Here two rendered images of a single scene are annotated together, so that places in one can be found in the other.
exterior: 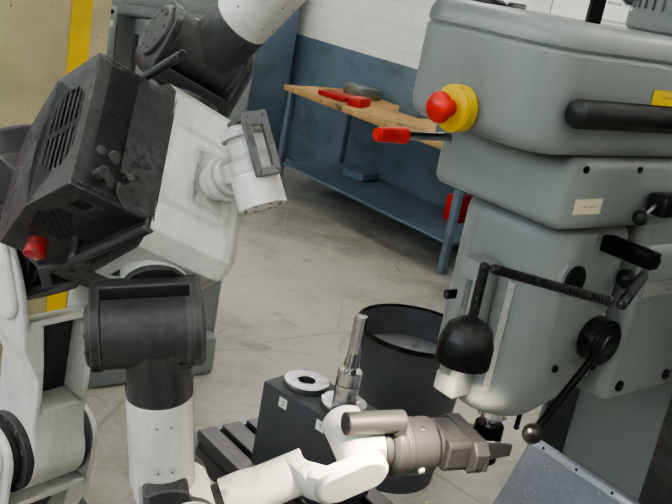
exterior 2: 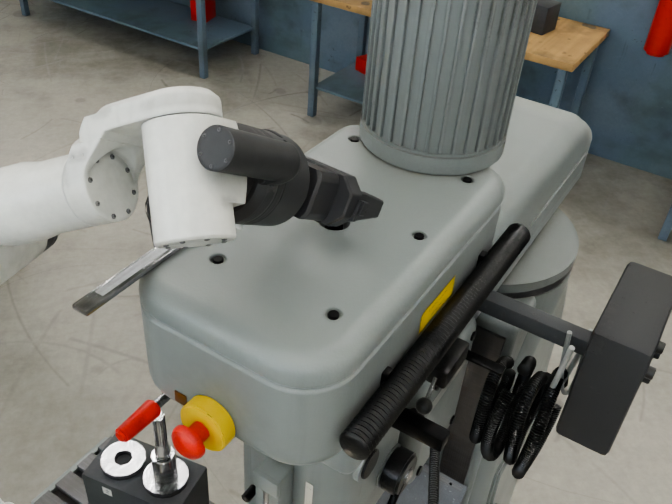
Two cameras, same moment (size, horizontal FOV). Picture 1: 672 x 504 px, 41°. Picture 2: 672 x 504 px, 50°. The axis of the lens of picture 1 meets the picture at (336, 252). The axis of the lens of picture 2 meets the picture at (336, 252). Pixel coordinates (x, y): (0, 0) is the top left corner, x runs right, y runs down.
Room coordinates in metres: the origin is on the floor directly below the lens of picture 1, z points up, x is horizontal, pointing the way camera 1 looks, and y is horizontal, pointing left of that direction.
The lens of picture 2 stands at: (0.65, -0.07, 2.36)
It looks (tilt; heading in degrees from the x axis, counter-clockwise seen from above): 37 degrees down; 340
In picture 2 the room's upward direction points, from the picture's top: 5 degrees clockwise
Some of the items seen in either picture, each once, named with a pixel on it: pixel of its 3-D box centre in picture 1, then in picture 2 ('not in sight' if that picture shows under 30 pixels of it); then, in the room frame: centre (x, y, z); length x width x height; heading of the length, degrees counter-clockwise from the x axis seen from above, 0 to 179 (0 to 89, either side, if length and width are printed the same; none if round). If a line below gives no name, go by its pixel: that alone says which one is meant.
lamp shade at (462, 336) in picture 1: (467, 340); not in sight; (1.08, -0.19, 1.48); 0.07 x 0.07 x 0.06
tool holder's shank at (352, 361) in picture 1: (355, 343); (160, 435); (1.56, -0.07, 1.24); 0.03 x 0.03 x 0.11
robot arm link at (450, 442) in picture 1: (435, 445); not in sight; (1.25, -0.21, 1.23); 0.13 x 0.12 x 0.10; 26
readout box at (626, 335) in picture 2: not in sight; (621, 358); (1.23, -0.74, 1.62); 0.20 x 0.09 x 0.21; 131
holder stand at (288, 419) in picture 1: (316, 435); (148, 495); (1.59, -0.03, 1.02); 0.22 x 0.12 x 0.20; 51
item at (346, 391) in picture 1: (346, 388); (164, 466); (1.56, -0.07, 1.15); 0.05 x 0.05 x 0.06
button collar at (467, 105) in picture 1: (455, 108); (207, 423); (1.14, -0.12, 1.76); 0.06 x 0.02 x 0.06; 41
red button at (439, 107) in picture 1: (442, 107); (192, 438); (1.13, -0.10, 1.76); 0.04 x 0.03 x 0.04; 41
